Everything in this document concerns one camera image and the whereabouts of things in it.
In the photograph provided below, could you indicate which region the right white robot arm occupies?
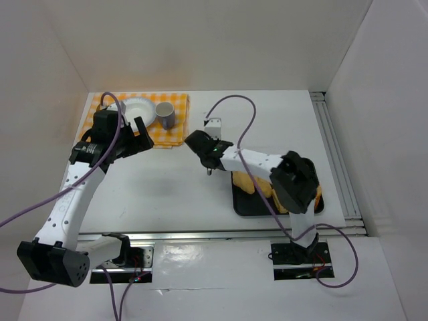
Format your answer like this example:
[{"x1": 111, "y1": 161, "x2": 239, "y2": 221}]
[{"x1": 185, "y1": 130, "x2": 319, "y2": 257}]

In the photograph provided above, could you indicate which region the aluminium rail right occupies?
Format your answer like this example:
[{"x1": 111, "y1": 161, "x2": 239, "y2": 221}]
[{"x1": 309, "y1": 92, "x2": 368, "y2": 237}]

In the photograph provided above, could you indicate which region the black tray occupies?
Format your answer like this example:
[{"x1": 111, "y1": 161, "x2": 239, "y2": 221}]
[{"x1": 231, "y1": 183, "x2": 325, "y2": 217}]

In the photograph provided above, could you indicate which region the lavender mug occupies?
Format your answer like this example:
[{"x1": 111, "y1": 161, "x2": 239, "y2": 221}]
[{"x1": 155, "y1": 102, "x2": 176, "y2": 130}]

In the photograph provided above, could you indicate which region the sugared ring pastry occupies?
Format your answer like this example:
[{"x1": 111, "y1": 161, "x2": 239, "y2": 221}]
[{"x1": 314, "y1": 185, "x2": 322, "y2": 213}]

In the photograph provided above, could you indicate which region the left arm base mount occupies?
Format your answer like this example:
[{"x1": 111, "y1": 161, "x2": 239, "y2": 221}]
[{"x1": 101, "y1": 243, "x2": 154, "y2": 284}]

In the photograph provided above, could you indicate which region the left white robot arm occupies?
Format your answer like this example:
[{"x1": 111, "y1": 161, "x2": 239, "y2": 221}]
[{"x1": 17, "y1": 110, "x2": 154, "y2": 287}]

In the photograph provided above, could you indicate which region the white paper plate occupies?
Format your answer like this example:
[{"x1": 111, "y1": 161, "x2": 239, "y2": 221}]
[{"x1": 119, "y1": 97, "x2": 156, "y2": 132}]

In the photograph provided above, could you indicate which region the oval bread loaf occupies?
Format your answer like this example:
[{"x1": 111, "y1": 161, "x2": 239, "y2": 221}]
[{"x1": 255, "y1": 177, "x2": 273, "y2": 198}]

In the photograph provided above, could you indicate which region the yellow checkered cloth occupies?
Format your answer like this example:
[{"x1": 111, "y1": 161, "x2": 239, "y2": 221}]
[{"x1": 77, "y1": 92, "x2": 191, "y2": 150}]

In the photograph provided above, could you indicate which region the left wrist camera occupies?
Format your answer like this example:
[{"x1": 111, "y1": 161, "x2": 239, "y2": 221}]
[{"x1": 97, "y1": 100, "x2": 126, "y2": 116}]

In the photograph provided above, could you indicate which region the long bread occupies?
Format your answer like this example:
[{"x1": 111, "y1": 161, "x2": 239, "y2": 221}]
[{"x1": 232, "y1": 171, "x2": 255, "y2": 195}]

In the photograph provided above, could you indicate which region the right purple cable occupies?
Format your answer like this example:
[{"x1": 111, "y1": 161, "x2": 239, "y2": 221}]
[{"x1": 204, "y1": 94, "x2": 360, "y2": 288}]

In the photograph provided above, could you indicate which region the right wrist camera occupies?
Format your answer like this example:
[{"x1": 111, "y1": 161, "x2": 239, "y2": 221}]
[{"x1": 203, "y1": 117, "x2": 221, "y2": 140}]

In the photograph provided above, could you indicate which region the aluminium rail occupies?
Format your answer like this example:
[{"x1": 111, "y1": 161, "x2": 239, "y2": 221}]
[
  {"x1": 309, "y1": 92, "x2": 368, "y2": 237},
  {"x1": 78, "y1": 225, "x2": 368, "y2": 243}
]

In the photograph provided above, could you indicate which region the purple cable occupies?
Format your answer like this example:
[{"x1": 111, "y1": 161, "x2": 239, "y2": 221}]
[
  {"x1": 204, "y1": 94, "x2": 360, "y2": 288},
  {"x1": 0, "y1": 91, "x2": 148, "y2": 321}
]

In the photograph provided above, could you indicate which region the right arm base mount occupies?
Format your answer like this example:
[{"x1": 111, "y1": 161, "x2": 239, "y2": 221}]
[{"x1": 267, "y1": 242, "x2": 334, "y2": 281}]

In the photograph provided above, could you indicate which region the aluminium rail front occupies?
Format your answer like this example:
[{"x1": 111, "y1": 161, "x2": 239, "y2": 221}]
[{"x1": 78, "y1": 225, "x2": 368, "y2": 243}]

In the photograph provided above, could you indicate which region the small round bun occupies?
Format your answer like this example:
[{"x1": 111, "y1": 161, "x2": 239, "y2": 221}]
[{"x1": 272, "y1": 189, "x2": 288, "y2": 214}]

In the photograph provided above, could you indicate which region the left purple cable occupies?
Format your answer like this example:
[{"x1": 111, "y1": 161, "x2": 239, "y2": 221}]
[{"x1": 0, "y1": 91, "x2": 148, "y2": 321}]

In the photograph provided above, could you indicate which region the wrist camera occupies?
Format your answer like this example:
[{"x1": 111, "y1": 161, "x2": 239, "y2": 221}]
[
  {"x1": 97, "y1": 100, "x2": 126, "y2": 116},
  {"x1": 203, "y1": 117, "x2": 221, "y2": 140}
]

